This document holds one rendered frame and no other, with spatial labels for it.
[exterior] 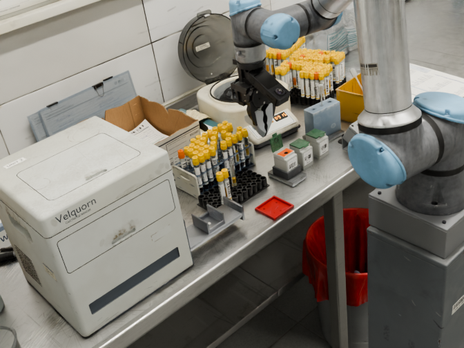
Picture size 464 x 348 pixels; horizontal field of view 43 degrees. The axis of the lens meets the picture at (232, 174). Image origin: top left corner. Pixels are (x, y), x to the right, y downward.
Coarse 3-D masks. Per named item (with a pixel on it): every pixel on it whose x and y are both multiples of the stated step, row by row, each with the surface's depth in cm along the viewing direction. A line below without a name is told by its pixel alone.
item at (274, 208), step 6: (270, 198) 146; (276, 198) 146; (264, 204) 145; (270, 204) 144; (276, 204) 144; (282, 204) 144; (288, 204) 143; (258, 210) 142; (264, 210) 143; (270, 210) 142; (276, 210) 142; (282, 210) 142; (288, 210) 141; (270, 216) 139; (276, 216) 139
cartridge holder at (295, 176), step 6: (276, 168) 152; (294, 168) 150; (270, 174) 154; (276, 174) 153; (282, 174) 151; (288, 174) 149; (294, 174) 151; (300, 174) 152; (306, 174) 152; (282, 180) 151; (288, 180) 150; (294, 180) 150; (300, 180) 151
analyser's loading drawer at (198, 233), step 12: (228, 204) 139; (240, 204) 136; (192, 216) 134; (204, 216) 136; (216, 216) 135; (228, 216) 136; (240, 216) 136; (192, 228) 134; (204, 228) 132; (216, 228) 132; (192, 240) 130; (204, 240) 130
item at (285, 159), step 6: (282, 150) 151; (288, 150) 151; (276, 156) 150; (282, 156) 148; (288, 156) 149; (294, 156) 149; (276, 162) 151; (282, 162) 149; (288, 162) 148; (294, 162) 150; (282, 168) 150; (288, 168) 149
